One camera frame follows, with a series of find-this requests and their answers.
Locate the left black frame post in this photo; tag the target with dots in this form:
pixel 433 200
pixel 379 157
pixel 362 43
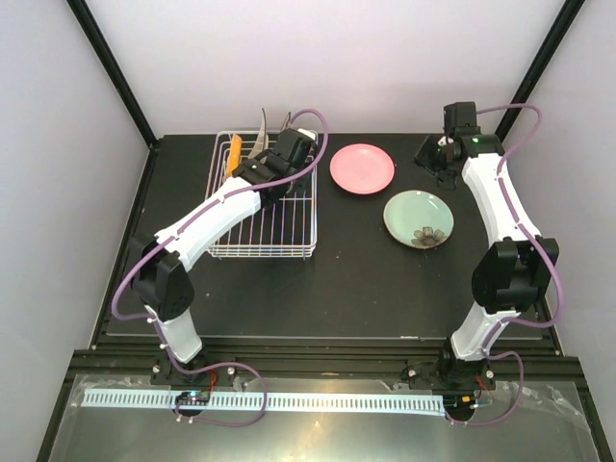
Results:
pixel 106 57

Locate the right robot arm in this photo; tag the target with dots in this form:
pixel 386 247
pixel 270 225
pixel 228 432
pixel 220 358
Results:
pixel 519 264

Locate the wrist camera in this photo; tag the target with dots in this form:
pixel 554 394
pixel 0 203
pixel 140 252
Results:
pixel 444 141
pixel 312 135

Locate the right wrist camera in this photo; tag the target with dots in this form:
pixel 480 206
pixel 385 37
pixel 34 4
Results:
pixel 444 141

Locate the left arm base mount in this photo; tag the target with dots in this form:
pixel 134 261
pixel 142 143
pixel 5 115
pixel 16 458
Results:
pixel 165 374

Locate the pink round plate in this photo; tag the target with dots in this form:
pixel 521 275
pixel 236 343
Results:
pixel 362 169

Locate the orange dotted scalloped plate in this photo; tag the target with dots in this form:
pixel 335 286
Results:
pixel 234 155

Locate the black frame post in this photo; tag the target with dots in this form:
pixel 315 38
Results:
pixel 106 57
pixel 561 25

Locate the white wire dish rack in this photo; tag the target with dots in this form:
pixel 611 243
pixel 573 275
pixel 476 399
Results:
pixel 286 229

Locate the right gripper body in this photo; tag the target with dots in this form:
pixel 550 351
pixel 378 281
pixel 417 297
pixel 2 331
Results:
pixel 436 161

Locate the white square plate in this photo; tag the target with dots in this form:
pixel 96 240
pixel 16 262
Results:
pixel 262 138

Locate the right black frame post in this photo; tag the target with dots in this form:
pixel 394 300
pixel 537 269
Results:
pixel 561 25

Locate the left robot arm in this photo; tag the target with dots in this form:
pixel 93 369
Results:
pixel 162 280

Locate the green floral plate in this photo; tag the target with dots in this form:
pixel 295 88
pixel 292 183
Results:
pixel 418 219

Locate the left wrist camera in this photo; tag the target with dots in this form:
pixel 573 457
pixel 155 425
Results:
pixel 312 135

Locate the white slotted cable duct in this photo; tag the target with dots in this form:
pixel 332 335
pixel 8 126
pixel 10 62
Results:
pixel 271 402

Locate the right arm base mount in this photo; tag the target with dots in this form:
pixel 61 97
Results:
pixel 458 377

